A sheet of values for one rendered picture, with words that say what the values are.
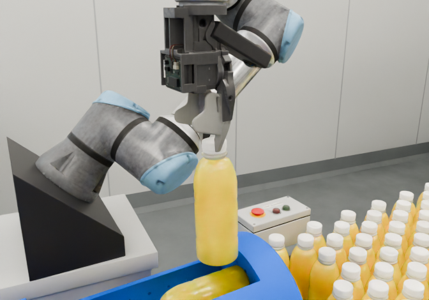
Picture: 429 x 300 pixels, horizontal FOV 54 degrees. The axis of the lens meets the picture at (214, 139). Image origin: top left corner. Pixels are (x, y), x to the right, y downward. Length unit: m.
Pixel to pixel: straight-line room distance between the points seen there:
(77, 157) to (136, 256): 0.24
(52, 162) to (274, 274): 0.50
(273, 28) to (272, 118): 2.96
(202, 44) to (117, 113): 0.36
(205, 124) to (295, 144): 3.57
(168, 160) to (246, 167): 3.11
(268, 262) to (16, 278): 0.48
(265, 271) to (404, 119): 4.39
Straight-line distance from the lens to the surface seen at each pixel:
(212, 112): 0.61
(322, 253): 1.03
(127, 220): 1.06
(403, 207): 1.33
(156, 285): 0.91
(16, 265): 0.97
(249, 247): 0.78
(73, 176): 0.92
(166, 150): 0.86
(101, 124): 0.91
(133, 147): 0.87
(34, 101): 3.28
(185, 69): 0.58
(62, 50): 3.24
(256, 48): 0.65
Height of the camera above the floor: 1.65
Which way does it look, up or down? 18 degrees down
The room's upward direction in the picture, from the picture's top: straight up
